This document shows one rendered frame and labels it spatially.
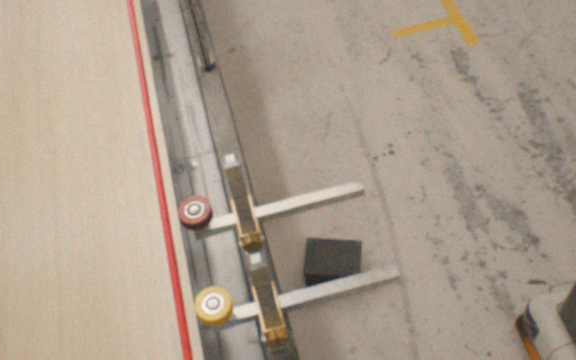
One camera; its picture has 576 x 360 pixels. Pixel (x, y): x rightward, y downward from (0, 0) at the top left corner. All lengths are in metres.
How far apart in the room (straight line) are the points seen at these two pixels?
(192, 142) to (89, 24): 0.48
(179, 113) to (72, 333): 0.92
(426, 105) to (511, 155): 0.43
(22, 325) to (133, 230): 0.31
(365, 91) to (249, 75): 0.56
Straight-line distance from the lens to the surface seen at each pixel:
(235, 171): 1.33
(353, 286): 1.45
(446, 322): 2.34
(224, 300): 1.37
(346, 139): 2.76
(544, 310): 2.11
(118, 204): 1.58
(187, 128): 2.06
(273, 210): 1.56
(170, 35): 2.40
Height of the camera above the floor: 2.12
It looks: 53 degrees down
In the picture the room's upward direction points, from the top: 9 degrees counter-clockwise
